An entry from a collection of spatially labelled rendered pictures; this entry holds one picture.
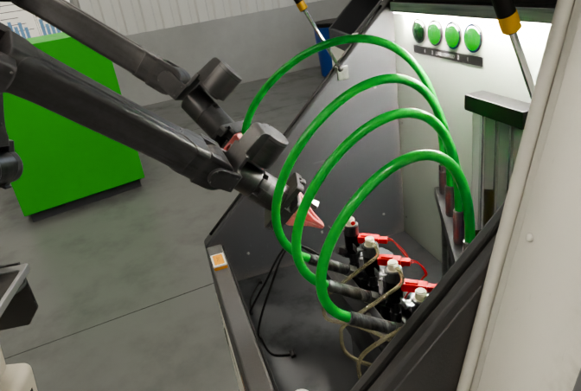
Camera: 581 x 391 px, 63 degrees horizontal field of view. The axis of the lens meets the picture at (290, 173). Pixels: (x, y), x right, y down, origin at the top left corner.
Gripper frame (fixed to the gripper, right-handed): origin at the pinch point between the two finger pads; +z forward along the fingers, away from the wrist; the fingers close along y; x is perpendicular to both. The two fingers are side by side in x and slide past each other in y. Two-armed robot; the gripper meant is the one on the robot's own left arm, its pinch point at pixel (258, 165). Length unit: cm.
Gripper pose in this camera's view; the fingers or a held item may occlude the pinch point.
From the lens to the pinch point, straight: 93.4
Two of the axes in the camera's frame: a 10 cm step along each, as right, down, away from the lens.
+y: 4.2, -2.1, 8.8
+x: -5.8, 6.8, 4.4
